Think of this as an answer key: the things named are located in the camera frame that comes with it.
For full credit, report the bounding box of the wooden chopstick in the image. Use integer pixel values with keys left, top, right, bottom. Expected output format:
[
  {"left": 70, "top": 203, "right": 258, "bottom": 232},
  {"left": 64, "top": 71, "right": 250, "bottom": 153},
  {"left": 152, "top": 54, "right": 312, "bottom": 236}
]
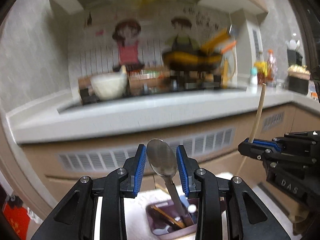
[{"left": 236, "top": 83, "right": 266, "bottom": 177}]

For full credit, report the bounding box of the wooden rice spoon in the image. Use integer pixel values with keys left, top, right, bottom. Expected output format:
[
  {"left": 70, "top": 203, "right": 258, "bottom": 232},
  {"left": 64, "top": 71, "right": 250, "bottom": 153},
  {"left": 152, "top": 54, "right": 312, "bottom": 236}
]
[{"left": 150, "top": 205, "right": 185, "bottom": 229}]

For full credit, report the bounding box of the black handled steel spoon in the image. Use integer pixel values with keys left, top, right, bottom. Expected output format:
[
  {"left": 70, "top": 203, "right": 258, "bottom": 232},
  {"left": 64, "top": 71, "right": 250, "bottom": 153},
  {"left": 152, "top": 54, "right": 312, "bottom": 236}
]
[{"left": 146, "top": 139, "right": 194, "bottom": 227}]

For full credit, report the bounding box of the white plastic spoon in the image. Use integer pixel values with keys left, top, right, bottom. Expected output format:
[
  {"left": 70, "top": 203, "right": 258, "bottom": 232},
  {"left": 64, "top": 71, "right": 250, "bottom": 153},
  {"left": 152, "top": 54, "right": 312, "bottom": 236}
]
[{"left": 187, "top": 204, "right": 197, "bottom": 214}]

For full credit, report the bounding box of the blue grey plastic spoon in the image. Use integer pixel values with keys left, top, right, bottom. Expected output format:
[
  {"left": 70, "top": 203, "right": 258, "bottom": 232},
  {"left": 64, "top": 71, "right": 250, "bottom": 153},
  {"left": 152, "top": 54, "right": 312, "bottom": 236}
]
[{"left": 180, "top": 195, "right": 190, "bottom": 209}]

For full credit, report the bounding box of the grey kitchen countertop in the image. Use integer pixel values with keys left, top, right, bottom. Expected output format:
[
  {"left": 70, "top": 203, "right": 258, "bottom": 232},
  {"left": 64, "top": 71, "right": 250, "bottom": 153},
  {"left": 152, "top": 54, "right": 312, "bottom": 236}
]
[{"left": 6, "top": 84, "right": 320, "bottom": 144}]

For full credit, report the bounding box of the right hand in knit glove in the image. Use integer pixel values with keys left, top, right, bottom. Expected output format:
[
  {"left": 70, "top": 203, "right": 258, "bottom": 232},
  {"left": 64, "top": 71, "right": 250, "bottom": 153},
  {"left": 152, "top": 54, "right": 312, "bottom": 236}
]
[{"left": 288, "top": 202, "right": 319, "bottom": 239}]

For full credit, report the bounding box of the small grey vent grille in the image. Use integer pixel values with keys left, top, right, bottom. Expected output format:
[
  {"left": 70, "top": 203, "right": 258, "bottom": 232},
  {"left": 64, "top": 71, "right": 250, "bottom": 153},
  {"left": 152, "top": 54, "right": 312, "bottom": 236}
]
[{"left": 261, "top": 112, "right": 285, "bottom": 132}]

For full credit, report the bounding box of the purple utensil holder box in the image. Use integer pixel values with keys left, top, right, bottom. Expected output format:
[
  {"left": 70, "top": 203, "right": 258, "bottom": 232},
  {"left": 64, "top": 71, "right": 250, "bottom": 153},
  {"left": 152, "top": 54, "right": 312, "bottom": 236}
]
[{"left": 145, "top": 196, "right": 199, "bottom": 239}]

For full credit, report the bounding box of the black round container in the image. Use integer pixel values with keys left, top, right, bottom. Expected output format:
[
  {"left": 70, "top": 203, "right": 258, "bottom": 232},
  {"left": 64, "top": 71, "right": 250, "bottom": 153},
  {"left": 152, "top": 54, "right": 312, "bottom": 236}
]
[{"left": 287, "top": 64, "right": 310, "bottom": 95}]

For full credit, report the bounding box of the orange capped bottle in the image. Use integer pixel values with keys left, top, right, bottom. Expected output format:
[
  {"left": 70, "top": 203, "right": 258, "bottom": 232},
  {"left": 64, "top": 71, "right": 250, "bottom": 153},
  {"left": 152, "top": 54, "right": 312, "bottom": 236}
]
[{"left": 267, "top": 49, "right": 278, "bottom": 84}]

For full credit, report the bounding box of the red door mat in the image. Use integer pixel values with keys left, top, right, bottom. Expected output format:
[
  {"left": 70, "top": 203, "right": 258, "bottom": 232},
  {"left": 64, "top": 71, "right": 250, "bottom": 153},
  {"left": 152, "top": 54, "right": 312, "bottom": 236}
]
[{"left": 3, "top": 203, "right": 30, "bottom": 240}]

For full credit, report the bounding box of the black utensil rack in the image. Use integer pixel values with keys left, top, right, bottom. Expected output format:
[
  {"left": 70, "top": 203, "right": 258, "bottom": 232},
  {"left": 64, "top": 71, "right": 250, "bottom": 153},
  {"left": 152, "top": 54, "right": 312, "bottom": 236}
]
[{"left": 286, "top": 39, "right": 303, "bottom": 66}]

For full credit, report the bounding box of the black orange frying pan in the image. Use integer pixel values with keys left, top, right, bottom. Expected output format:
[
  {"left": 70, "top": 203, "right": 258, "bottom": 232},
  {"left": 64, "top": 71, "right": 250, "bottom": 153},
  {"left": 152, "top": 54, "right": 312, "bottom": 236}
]
[{"left": 162, "top": 24, "right": 238, "bottom": 73}]

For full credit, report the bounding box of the white ceramic bowl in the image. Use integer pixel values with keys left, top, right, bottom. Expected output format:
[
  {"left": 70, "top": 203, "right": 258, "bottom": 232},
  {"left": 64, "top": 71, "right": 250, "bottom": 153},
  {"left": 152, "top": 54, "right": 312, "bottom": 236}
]
[{"left": 90, "top": 65, "right": 127, "bottom": 101}]

